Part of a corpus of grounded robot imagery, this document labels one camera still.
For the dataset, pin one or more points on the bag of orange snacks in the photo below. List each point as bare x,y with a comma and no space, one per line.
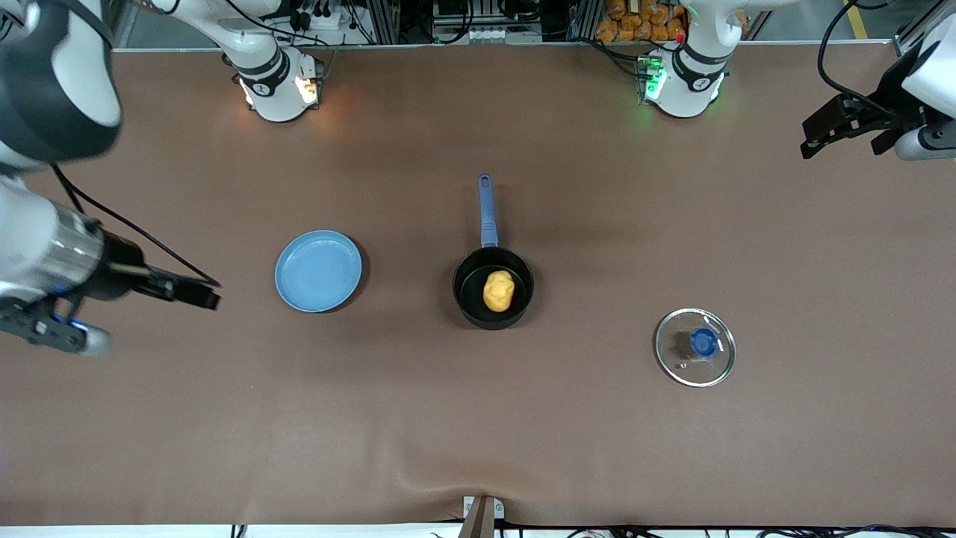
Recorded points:
635,22

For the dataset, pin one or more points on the white power strip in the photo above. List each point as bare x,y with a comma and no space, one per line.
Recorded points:
328,21

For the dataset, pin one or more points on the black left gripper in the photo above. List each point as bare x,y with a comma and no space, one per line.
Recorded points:
889,107

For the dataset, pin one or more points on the glass lid with blue knob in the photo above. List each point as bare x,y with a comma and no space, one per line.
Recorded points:
702,341

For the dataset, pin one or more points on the brown mounting post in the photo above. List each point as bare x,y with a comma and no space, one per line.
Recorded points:
478,523

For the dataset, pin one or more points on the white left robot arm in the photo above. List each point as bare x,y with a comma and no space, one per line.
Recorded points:
687,86

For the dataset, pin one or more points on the brown table cover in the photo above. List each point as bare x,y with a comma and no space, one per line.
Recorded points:
478,418

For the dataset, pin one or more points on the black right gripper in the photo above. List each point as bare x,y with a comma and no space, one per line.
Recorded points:
118,267

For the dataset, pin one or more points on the grey metal bracket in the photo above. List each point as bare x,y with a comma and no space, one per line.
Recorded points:
499,508

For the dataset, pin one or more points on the aluminium frame post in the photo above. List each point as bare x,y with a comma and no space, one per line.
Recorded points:
382,19

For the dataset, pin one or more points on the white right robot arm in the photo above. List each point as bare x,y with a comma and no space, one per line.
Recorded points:
45,90

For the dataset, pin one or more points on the blue round plate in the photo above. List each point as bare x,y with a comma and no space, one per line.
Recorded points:
317,270

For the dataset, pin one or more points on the yellow potato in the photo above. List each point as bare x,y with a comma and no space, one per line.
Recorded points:
499,291

